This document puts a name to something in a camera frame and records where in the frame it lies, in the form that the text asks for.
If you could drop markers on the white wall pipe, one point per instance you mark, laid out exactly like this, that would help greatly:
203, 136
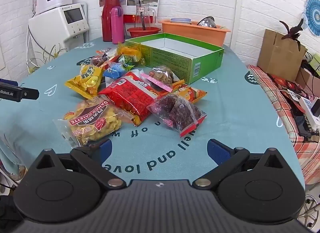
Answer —
237, 10

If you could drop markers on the red thermos jug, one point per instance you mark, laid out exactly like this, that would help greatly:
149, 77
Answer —
107, 17

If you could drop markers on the red printed bags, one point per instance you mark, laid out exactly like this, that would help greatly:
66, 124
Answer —
285, 84

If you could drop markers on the large red snack packet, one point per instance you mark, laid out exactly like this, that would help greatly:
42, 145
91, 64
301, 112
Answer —
127, 97

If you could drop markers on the blue round wall decoration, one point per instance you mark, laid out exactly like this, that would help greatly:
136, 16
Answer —
312, 15

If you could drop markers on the white power strip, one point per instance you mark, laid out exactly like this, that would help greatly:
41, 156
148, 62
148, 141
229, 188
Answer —
308, 109

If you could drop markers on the yellow snack packet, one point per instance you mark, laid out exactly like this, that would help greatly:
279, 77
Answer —
86, 82

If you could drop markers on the green cardboard box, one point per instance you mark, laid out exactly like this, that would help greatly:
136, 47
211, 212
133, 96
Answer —
175, 60

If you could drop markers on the white appliance with screen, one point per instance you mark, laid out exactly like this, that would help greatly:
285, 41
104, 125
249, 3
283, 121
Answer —
57, 25

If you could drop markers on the orange snack packet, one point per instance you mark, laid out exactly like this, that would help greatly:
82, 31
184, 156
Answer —
193, 93

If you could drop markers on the glass pitcher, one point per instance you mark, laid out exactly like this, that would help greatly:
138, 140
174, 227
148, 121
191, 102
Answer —
147, 16

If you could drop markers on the blue lid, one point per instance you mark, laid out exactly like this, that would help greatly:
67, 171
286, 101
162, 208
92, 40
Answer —
181, 20

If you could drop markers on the green snack packet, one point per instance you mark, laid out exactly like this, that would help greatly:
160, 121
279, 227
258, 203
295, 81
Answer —
125, 61

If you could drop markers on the brown cardboard box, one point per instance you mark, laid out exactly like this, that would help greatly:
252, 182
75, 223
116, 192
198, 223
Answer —
280, 55

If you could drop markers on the blue and white candy packet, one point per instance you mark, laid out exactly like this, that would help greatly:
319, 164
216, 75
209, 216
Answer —
116, 70

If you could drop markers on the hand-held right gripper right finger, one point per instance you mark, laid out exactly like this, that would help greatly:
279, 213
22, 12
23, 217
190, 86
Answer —
217, 150

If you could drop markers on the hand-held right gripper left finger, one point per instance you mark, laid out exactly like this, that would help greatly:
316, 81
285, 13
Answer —
106, 149

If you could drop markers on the orange plastic basket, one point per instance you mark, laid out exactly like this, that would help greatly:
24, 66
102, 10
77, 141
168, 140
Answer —
192, 34

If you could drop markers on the steel bowl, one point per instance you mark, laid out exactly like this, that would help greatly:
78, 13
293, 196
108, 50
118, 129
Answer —
206, 22

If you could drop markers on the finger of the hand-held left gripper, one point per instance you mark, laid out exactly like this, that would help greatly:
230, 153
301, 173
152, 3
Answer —
6, 82
30, 94

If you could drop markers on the clear cookie packet brown label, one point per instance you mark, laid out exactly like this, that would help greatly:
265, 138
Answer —
92, 122

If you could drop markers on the crinkly yellow orange packet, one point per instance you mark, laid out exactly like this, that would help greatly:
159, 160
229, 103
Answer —
131, 52

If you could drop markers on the clear bag of dark dates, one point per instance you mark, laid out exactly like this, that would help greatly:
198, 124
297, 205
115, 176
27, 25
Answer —
178, 112

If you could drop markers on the teal printed tablecloth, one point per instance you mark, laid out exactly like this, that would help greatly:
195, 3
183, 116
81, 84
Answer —
230, 112

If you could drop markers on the red plastic basin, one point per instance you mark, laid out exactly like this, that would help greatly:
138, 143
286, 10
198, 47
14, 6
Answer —
143, 32

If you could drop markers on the nut packet with pink seal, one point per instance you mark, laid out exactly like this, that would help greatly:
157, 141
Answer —
162, 75

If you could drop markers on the chrome metal frame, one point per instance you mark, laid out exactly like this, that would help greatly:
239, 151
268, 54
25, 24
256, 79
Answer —
311, 208

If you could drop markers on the small red-edged snack packet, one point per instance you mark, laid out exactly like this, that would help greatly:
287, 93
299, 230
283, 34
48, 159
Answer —
111, 62

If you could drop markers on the pink bottle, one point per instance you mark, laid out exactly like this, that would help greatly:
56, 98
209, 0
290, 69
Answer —
117, 26

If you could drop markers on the red plaid cloth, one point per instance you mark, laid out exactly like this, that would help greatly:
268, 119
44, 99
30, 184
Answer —
275, 97

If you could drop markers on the dark stirring spoon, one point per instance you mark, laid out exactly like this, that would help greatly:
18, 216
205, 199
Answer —
143, 21

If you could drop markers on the dark purple plant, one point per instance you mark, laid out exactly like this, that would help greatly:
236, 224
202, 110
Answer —
292, 31

